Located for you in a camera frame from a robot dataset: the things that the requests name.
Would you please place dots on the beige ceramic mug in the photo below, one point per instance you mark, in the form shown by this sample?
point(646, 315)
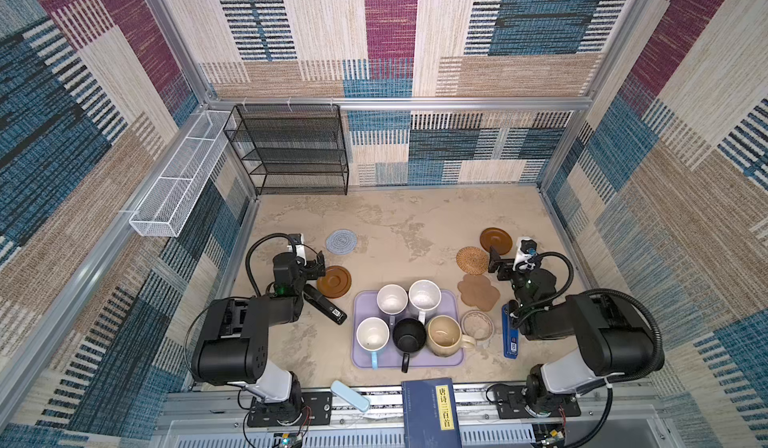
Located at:
point(445, 336)

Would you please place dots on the white mug blue handle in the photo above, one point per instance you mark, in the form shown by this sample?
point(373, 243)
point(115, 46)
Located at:
point(373, 334)

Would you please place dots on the brown flower-shaped coaster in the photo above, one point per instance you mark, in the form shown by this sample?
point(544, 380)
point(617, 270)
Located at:
point(477, 291)

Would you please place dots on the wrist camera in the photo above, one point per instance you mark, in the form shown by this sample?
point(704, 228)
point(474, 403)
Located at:
point(298, 242)
point(526, 251)

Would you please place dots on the dark blue book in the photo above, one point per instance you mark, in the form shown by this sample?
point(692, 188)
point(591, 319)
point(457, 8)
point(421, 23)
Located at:
point(430, 414)

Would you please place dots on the black mug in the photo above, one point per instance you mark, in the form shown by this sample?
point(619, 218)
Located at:
point(409, 337)

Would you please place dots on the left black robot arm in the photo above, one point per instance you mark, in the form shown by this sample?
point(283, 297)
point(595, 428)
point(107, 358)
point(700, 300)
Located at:
point(233, 345)

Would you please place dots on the dark brown round coaster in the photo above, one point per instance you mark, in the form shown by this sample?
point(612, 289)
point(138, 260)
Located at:
point(496, 238)

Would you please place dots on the woven rattan round coaster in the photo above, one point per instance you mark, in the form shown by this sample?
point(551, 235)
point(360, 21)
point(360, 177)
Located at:
point(472, 260)

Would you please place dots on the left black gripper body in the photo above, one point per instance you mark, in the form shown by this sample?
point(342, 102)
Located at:
point(313, 266)

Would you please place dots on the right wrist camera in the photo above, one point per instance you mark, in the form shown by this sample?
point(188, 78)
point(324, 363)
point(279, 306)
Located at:
point(526, 251)

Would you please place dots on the black remote control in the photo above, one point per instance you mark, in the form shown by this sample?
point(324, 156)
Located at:
point(315, 298)

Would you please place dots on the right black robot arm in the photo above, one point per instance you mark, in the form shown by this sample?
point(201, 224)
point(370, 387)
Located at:
point(618, 339)

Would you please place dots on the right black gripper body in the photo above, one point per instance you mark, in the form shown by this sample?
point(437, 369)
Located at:
point(505, 265)

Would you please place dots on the purple serving tray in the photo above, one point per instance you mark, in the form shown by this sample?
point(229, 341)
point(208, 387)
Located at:
point(390, 358)

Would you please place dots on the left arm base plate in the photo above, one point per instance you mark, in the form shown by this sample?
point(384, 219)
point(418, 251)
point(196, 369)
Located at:
point(312, 409)

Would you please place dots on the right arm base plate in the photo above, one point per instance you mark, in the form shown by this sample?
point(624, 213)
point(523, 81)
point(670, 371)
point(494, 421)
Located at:
point(512, 402)

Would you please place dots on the grey-blue woven round coaster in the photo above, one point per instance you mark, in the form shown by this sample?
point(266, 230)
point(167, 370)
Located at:
point(341, 242)

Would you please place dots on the white ceramic mug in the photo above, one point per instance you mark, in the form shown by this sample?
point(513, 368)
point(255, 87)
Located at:
point(424, 299)

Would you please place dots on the white mug purple outside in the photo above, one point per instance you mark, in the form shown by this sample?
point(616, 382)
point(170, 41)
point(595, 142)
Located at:
point(392, 301)

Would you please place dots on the brown wooden round coaster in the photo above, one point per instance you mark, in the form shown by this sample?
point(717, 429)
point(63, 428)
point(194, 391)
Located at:
point(335, 283)

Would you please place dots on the black wire shelf rack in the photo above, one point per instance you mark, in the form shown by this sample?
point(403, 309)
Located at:
point(291, 149)

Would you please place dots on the white wire mesh basket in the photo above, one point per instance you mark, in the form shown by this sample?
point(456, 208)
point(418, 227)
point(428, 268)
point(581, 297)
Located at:
point(165, 209)

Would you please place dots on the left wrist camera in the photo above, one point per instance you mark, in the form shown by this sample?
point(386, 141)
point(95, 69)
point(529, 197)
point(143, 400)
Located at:
point(298, 242)

